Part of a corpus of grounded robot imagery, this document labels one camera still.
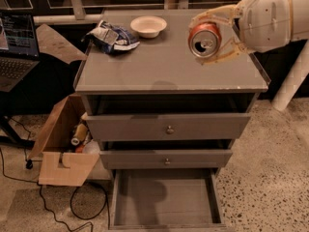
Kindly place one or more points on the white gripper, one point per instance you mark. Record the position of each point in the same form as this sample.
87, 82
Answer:
265, 20

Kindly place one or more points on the red coke can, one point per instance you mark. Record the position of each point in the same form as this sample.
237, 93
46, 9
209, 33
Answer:
204, 40

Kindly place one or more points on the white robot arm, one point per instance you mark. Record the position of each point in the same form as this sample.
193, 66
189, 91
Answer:
299, 23

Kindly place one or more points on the black laptop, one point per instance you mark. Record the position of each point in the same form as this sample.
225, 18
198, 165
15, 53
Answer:
19, 50

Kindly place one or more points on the grey top drawer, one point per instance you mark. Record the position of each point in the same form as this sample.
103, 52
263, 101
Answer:
159, 127

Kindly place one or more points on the white paper bowl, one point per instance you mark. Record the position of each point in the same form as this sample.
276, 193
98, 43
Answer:
148, 27

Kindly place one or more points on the white window rail frame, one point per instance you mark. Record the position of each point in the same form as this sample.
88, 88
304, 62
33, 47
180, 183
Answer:
77, 4

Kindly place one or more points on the grey middle drawer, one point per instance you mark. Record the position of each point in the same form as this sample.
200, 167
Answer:
165, 159

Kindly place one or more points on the white diagonal post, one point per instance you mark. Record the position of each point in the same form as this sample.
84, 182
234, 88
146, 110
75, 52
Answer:
293, 80

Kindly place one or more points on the grey drawer cabinet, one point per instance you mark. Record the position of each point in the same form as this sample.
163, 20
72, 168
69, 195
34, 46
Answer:
161, 76

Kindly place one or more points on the yellow bottle in box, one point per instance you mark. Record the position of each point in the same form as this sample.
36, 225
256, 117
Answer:
79, 134

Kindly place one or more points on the blue white chip bag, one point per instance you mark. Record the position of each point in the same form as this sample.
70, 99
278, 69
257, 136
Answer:
112, 39

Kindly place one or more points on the grey open bottom drawer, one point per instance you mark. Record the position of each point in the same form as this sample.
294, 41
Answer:
165, 200

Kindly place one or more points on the brown cardboard box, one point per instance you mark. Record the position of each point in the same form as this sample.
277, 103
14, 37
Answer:
60, 168

